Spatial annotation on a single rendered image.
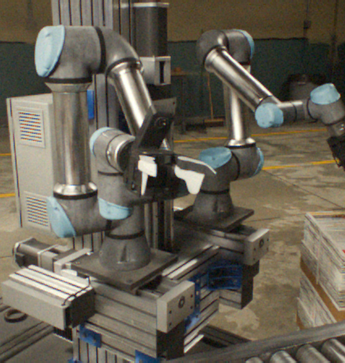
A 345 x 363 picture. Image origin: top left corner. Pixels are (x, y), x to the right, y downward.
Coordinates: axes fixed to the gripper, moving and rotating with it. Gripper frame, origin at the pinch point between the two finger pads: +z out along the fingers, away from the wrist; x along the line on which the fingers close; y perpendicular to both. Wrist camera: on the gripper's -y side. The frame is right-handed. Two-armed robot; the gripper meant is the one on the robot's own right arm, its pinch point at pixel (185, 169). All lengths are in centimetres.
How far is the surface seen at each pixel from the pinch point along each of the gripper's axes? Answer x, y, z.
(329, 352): -41, 40, 2
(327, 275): -80, 42, -36
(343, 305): -78, 47, -26
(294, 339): -36, 39, -4
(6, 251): -34, 121, -270
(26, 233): -53, 118, -296
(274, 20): -521, -107, -621
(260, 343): -28.6, 40.1, -6.3
